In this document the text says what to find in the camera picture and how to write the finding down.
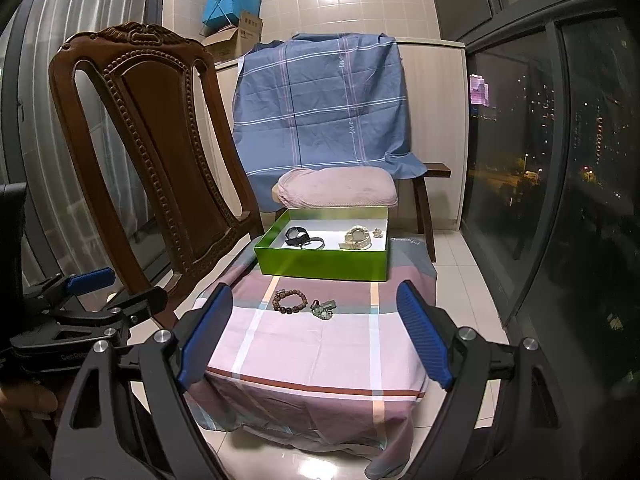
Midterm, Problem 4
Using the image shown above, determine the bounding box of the brown wooden bead bracelet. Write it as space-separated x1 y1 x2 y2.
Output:
271 288 309 316

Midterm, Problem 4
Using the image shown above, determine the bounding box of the black digital wristwatch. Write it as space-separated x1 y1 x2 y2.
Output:
284 226 311 248

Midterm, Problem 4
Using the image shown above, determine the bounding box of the cream digital wristwatch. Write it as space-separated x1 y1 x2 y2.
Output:
338 226 372 250

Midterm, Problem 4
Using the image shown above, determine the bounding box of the person left hand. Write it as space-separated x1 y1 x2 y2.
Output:
0 385 58 414

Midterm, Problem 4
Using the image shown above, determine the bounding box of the green jade pendant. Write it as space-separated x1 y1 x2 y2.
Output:
310 299 336 321

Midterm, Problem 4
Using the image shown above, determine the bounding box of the pink plaid table cloth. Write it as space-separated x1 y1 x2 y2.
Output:
186 238 437 479

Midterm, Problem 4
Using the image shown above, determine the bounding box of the green open gift box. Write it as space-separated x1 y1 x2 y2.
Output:
254 207 388 282

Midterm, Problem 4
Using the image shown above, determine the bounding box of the carved brown wooden chair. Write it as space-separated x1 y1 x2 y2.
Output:
49 22 264 328

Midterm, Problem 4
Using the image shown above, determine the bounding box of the pink cushion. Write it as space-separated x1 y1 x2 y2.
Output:
271 166 398 209

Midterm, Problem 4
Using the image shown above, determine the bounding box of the blue plaid hanging cloth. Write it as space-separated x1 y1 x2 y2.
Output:
232 32 425 212

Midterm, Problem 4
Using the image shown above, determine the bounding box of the brown cardboard box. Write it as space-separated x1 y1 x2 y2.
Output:
203 11 262 63

